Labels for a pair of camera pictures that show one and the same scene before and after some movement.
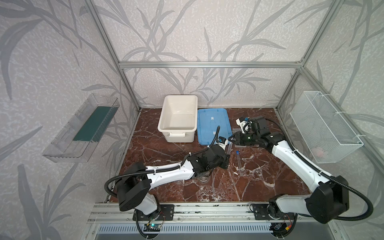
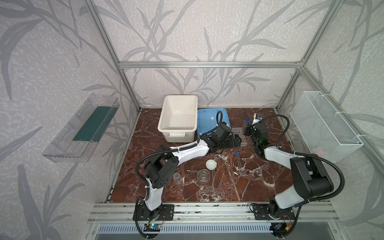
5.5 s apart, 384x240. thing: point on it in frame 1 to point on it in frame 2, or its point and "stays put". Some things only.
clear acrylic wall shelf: (76, 141) stays put
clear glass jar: (204, 178) stays put
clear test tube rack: (235, 130) stays put
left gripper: (224, 153) to (235, 140)
